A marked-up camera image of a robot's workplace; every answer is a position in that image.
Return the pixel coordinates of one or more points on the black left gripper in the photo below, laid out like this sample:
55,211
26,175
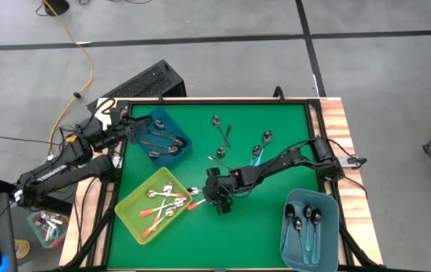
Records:
124,128

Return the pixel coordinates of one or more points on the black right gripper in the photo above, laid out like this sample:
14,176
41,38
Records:
230,185

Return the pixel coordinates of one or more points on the dark metal spoon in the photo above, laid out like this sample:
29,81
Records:
221,152
219,162
216,121
154,153
159,124
173,150

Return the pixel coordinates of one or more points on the dark blue plastic bin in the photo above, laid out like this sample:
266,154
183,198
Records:
170,160

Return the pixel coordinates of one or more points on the grey-blue plastic bin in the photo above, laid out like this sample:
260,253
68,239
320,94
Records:
328,234

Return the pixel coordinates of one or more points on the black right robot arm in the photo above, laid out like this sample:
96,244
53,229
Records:
283,158

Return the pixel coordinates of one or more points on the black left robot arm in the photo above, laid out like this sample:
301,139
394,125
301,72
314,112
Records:
60,170

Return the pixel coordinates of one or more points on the black table clamp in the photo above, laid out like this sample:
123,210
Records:
159,99
278,88

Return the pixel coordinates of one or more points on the black perforated computer case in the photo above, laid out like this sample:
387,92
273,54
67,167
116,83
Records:
143,81

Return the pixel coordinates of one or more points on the yellow-green plastic bin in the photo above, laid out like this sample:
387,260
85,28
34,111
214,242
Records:
132,215

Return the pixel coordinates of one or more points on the grey connector box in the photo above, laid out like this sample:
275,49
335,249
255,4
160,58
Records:
353,161

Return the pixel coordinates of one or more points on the teal tray of small parts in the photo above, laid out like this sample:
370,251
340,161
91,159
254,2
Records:
30,223

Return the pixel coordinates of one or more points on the black round floor base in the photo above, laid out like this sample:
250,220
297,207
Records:
57,5

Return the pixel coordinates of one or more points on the black desk bar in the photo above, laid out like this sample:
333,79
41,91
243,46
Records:
0,189

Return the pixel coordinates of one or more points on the yellow round disc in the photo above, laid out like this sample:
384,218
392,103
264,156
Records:
22,249

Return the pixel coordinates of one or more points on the silver angle bracket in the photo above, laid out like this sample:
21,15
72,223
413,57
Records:
117,162

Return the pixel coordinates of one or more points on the black diagonal frame strut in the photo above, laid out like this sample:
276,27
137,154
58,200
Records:
351,242
90,242

